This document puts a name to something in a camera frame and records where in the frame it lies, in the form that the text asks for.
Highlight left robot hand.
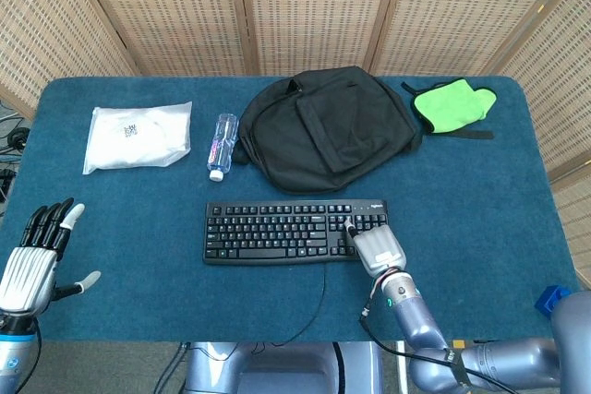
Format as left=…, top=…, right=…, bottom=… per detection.
left=0, top=197, right=103, bottom=319

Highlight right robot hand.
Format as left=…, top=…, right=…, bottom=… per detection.
left=343, top=215, right=408, bottom=278

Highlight black computer keyboard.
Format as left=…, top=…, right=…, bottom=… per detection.
left=201, top=198, right=390, bottom=268

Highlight black fabric backpack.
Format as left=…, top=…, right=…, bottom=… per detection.
left=232, top=66, right=424, bottom=196

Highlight blue table cloth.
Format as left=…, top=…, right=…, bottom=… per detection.
left=0, top=74, right=580, bottom=344

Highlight robot torso base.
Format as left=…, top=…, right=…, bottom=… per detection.
left=183, top=340, right=384, bottom=394

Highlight white plastic package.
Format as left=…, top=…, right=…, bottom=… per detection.
left=82, top=101, right=193, bottom=176

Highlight blue block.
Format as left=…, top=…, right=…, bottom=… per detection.
left=534, top=283, right=573, bottom=320

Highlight clear plastic water bottle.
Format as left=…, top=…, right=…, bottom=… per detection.
left=206, top=113, right=240, bottom=182

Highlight woven wooden folding screen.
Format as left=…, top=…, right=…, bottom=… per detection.
left=0, top=0, right=591, bottom=270

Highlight thin black cable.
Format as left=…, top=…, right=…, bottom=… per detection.
left=270, top=262, right=329, bottom=348

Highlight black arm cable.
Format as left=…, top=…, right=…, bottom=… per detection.
left=358, top=276, right=523, bottom=394

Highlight black cables on floor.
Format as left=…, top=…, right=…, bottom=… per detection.
left=0, top=98, right=33, bottom=218

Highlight green cloth with black strap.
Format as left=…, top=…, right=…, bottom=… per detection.
left=400, top=78, right=499, bottom=140

